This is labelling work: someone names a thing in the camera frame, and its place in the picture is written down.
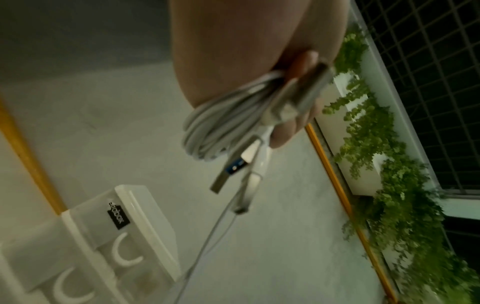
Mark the black wire grid panel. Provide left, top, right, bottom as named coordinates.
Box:
left=354, top=0, right=480, bottom=191

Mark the white crescent drawer handle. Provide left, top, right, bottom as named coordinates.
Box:
left=111, top=232, right=145, bottom=266
left=51, top=266, right=97, bottom=304

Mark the white cable bundle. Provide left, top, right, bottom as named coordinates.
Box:
left=181, top=71, right=288, bottom=162

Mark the white planter box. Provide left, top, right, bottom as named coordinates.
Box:
left=314, top=72, right=395, bottom=197

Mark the green trailing plant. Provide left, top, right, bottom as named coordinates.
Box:
left=321, top=23, right=480, bottom=304

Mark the white cable with blue plug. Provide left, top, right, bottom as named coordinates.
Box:
left=209, top=126, right=274, bottom=194

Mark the translucent plastic drawer organizer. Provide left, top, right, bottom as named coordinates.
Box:
left=0, top=184, right=183, bottom=304

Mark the thin white cable connector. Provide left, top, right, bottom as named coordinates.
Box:
left=175, top=170, right=268, bottom=304

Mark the black label tag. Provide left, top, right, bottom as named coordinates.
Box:
left=106, top=198, right=131, bottom=231

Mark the yellow edge strip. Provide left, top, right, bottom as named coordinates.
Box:
left=304, top=122, right=399, bottom=304
left=0, top=94, right=69, bottom=216

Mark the person's left hand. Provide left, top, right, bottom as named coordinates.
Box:
left=168, top=0, right=350, bottom=150

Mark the grey cable plug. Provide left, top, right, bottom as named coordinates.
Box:
left=261, top=61, right=335, bottom=127

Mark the white window frame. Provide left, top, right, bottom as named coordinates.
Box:
left=348, top=4, right=480, bottom=221

